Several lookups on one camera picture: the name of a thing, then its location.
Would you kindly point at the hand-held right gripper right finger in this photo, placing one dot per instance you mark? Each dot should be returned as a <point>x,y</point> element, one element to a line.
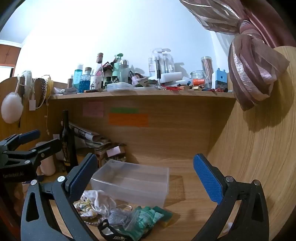
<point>208,178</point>

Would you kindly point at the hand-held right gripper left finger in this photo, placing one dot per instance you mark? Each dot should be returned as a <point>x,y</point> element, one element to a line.
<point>83,177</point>

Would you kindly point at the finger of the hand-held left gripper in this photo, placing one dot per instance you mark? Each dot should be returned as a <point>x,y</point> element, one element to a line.
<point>50,146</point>
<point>30,134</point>

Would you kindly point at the white printed cloth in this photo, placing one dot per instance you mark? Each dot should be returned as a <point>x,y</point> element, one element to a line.
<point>99,200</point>

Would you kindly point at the clear plastic storage box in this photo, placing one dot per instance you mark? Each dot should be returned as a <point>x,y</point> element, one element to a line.
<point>131,183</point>

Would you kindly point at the grey knit cloth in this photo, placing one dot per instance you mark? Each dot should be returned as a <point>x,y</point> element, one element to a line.
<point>120,216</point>

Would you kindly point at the green and yellow sponge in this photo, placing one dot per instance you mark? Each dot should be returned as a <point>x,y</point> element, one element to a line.
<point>165,216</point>

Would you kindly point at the green cloth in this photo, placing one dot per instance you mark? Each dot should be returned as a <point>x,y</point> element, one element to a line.
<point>144,219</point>

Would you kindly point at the dark wine bottle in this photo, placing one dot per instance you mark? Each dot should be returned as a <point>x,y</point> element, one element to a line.
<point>67,143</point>

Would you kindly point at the pale pink cup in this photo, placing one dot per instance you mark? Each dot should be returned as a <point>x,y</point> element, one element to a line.
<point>48,165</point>

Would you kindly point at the white paper tag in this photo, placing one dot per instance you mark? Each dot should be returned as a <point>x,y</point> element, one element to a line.
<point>32,104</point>

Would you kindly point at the white fluffy pompom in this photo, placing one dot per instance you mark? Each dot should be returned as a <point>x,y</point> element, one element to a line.
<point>11,107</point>

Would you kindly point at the stack of newspapers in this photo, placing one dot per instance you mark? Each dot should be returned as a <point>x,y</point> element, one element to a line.
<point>90,136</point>

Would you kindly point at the small pink cardboard box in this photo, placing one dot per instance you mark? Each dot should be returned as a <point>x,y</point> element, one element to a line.
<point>114,151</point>

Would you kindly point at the dotted brown headband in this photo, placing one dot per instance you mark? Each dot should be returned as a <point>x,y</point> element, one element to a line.
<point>41,89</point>

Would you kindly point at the yellow headband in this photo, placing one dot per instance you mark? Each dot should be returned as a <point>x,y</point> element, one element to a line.
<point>50,87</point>

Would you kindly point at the white fluffy headband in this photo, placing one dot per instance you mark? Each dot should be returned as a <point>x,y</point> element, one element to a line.
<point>29,81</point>

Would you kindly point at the pink sticky note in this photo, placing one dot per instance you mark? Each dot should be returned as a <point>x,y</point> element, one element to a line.
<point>93,109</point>

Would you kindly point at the brown marker pen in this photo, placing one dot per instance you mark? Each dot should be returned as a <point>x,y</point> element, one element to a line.
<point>92,90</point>

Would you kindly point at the faceted blue liquid bottle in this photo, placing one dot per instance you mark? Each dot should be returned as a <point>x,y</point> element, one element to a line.
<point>85,84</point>

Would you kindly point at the orange sticky note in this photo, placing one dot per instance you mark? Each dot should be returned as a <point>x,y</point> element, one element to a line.
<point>128,120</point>

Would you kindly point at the tall light blue bottle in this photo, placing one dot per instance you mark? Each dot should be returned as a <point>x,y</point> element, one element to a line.
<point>78,75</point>

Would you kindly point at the white printed mug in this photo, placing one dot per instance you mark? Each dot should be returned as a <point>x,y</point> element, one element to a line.
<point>96,82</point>

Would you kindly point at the green sticky note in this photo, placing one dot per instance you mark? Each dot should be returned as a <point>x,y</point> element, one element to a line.
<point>124,110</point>

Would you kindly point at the flat clear plastic case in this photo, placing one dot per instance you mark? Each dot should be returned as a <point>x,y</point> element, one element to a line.
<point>120,86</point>

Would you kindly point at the clear glass bottle brown cap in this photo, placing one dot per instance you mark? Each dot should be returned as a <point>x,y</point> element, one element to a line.
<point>99,66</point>

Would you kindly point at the white bottle orange cap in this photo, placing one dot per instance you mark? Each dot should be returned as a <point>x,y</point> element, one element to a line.
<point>196,81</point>

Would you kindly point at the blue pencil sharpener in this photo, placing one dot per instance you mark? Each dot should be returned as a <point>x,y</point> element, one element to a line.
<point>219,80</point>

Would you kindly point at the wooden desk shelf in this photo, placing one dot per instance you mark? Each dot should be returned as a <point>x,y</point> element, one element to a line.
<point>138,94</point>

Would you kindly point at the green pump bottle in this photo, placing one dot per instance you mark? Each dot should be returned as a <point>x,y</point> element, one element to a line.
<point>117,67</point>

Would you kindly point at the short glass jar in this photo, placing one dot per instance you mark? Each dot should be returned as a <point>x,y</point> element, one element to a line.
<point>197,74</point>

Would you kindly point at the frosted bottle silver cap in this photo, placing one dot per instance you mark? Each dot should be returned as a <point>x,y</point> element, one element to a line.
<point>124,71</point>

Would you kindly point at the white foam block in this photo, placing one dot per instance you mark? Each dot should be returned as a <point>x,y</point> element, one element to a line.
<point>170,76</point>

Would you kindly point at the tall clear pencil tube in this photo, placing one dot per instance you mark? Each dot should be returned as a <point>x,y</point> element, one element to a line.
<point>207,68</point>

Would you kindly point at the pink striped curtain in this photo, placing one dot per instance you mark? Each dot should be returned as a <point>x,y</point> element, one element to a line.
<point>249,62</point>

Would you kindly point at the clear blister toothbrush pack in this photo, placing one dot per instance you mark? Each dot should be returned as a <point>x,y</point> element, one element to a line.
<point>161,61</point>

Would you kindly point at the wooden wall cabinet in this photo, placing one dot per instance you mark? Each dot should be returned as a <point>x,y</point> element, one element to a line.
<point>8,54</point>

